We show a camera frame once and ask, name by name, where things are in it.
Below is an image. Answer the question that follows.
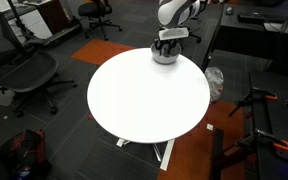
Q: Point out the dark brown cabinet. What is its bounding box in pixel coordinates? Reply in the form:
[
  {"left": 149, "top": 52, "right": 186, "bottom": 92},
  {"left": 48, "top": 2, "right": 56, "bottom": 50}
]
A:
[{"left": 37, "top": 0, "right": 69, "bottom": 35}]

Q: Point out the white wrist mount plate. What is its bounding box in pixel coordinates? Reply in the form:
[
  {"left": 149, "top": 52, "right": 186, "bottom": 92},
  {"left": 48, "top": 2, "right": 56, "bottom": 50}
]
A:
[{"left": 157, "top": 27, "right": 190, "bottom": 42}]

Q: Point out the red tool bag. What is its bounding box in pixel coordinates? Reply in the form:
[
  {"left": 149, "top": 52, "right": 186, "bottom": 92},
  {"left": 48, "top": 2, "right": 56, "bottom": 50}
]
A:
[{"left": 0, "top": 129, "right": 52, "bottom": 180}]

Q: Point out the black keyboard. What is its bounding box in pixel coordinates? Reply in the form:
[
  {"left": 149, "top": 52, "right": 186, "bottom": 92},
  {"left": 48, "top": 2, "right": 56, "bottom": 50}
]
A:
[{"left": 237, "top": 12, "right": 287, "bottom": 25}]

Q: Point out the white table base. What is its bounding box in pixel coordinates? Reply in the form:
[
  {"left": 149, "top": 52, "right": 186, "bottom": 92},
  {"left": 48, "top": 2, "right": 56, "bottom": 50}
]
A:
[{"left": 115, "top": 137, "right": 177, "bottom": 172}]

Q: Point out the black clamp orange handle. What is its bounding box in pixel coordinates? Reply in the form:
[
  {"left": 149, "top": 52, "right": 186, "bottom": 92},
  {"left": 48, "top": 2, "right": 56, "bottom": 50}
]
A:
[
  {"left": 235, "top": 128, "right": 288, "bottom": 158},
  {"left": 228, "top": 87, "right": 279, "bottom": 118}
]

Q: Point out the grey laptop computer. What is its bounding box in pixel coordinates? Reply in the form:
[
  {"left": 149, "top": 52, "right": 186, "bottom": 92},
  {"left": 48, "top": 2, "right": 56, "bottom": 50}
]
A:
[{"left": 263, "top": 0, "right": 288, "bottom": 35}]

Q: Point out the white counter with cabinets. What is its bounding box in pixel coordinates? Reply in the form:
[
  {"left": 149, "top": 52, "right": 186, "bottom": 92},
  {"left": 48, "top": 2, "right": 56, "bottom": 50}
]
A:
[{"left": 0, "top": 0, "right": 53, "bottom": 41}]

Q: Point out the white round bowl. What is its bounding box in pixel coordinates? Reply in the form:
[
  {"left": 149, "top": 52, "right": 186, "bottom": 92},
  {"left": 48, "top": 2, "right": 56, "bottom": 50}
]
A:
[{"left": 150, "top": 44, "right": 182, "bottom": 65}]

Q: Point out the black mesh office chair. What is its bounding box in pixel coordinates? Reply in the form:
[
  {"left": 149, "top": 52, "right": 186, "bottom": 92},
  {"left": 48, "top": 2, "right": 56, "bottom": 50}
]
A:
[{"left": 0, "top": 4, "right": 78, "bottom": 118}]

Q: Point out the black kick scooter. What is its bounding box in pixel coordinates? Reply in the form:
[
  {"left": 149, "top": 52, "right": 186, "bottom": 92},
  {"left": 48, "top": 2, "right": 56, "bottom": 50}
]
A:
[{"left": 7, "top": 0, "right": 83, "bottom": 48}]

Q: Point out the black workbench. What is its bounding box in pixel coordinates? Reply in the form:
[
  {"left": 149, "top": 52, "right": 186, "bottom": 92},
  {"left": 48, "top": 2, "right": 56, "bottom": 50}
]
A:
[{"left": 210, "top": 69, "right": 288, "bottom": 180}]

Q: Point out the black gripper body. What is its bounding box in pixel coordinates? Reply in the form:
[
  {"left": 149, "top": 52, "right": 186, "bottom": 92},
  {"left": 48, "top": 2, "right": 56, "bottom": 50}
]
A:
[{"left": 159, "top": 37, "right": 179, "bottom": 46}]

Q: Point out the black office desk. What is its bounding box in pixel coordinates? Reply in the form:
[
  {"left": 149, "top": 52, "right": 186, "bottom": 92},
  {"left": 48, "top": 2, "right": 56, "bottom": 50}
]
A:
[{"left": 202, "top": 3, "right": 288, "bottom": 73}]

